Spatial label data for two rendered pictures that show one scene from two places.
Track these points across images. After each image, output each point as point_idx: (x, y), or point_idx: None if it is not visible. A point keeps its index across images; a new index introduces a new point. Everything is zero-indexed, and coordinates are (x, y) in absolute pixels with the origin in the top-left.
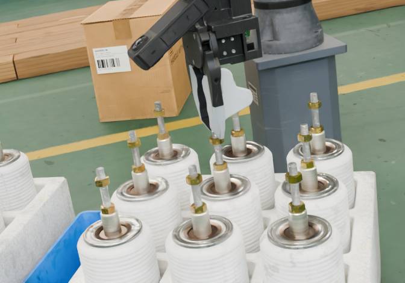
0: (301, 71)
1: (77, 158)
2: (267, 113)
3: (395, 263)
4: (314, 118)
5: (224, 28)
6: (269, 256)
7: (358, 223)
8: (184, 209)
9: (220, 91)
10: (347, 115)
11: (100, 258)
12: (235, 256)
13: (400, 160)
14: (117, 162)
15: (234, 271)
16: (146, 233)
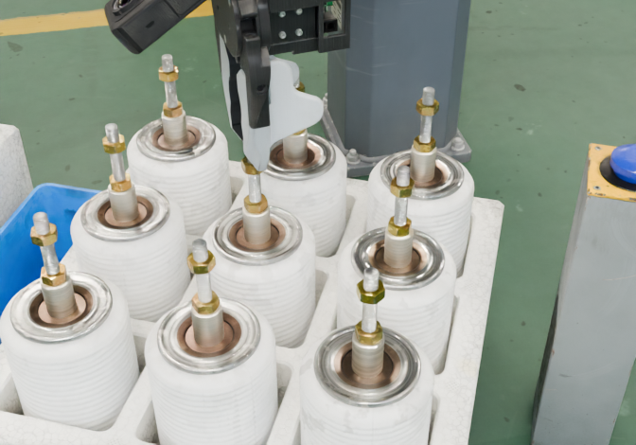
0: None
1: (59, 45)
2: (354, 47)
3: (507, 323)
4: (424, 128)
5: None
6: (310, 404)
7: (465, 311)
8: (196, 229)
9: (267, 102)
10: (475, 31)
11: (34, 361)
12: (258, 386)
13: (540, 130)
14: (119, 64)
15: (254, 407)
16: (117, 318)
